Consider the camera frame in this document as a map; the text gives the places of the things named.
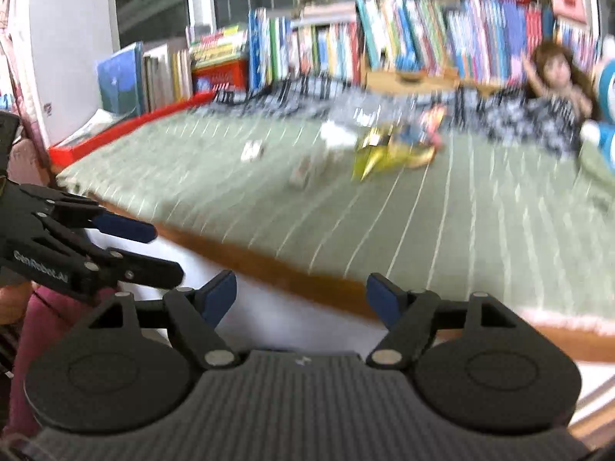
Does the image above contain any tall row of colourful books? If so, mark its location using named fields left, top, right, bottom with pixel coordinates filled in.
left=354, top=0, right=603, bottom=85

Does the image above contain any wooden drawer organizer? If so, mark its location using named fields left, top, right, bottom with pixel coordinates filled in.
left=362, top=65, right=505, bottom=97

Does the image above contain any red snack wrapper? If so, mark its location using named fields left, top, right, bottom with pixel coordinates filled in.
left=422, top=104, right=449, bottom=148

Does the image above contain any long-haired doll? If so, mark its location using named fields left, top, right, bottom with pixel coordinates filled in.
left=521, top=41, right=601, bottom=121

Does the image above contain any small white wrapper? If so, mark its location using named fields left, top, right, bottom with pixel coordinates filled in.
left=239, top=139, right=266, bottom=163

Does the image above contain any green checked bed sheet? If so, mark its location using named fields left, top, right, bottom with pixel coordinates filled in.
left=55, top=106, right=615, bottom=336

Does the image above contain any black and white plaid blanket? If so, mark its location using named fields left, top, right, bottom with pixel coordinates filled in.
left=211, top=74, right=584, bottom=157

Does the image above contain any row of pale books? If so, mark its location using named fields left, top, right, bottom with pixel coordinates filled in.
left=141, top=43, right=194, bottom=112

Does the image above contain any blue hardcover book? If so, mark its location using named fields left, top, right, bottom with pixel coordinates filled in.
left=95, top=41, right=146, bottom=117

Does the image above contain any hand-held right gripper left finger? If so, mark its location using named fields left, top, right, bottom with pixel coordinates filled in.
left=86, top=270, right=242, bottom=370

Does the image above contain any stack of flat books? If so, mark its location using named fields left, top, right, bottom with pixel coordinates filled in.
left=189, top=24, right=249, bottom=71

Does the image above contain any gold foil snack bag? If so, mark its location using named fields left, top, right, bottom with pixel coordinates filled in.
left=352, top=126, right=437, bottom=182

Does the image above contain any red plastic crate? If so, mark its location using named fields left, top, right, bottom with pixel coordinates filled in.
left=191, top=59, right=249, bottom=93

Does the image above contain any row of thin picture books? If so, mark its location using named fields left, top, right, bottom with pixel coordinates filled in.
left=246, top=7, right=362, bottom=91

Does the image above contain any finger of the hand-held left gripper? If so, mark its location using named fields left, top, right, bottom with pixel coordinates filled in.
left=48, top=227, right=186, bottom=295
left=18, top=184, right=158, bottom=245

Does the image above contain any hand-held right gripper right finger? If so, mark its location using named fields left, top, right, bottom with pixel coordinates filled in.
left=365, top=273, right=523, bottom=370

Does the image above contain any blue cat plush toy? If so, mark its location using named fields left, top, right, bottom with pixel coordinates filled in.
left=579, top=55, right=615, bottom=178

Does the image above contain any white and blue paper bag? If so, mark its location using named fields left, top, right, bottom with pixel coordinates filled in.
left=318, top=121, right=357, bottom=149

